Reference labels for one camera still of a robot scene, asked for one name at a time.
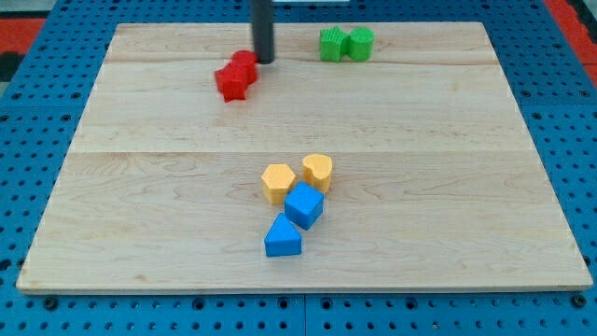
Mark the yellow heart block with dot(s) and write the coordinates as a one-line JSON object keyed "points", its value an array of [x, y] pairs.
{"points": [[317, 171]]}

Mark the yellow hexagon block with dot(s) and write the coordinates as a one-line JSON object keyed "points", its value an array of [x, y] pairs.
{"points": [[277, 181]]}

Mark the blue cube block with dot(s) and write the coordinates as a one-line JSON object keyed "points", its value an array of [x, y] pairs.
{"points": [[304, 205]]}

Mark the blue triangle block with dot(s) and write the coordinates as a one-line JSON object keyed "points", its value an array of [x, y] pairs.
{"points": [[282, 239]]}

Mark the light wooden board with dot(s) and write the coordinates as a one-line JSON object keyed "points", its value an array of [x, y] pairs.
{"points": [[411, 172]]}

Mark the red star block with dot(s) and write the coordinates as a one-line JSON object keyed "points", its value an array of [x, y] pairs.
{"points": [[231, 82]]}

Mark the red cylinder block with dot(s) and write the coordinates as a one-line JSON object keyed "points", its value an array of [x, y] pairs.
{"points": [[247, 61]]}

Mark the green star block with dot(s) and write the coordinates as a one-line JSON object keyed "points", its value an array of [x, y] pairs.
{"points": [[333, 44]]}

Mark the green cylinder block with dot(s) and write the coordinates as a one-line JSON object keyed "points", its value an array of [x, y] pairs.
{"points": [[361, 44]]}

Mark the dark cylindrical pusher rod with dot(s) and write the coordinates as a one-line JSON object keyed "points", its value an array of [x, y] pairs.
{"points": [[262, 23]]}

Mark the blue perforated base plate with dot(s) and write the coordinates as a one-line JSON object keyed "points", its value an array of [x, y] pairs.
{"points": [[55, 48]]}

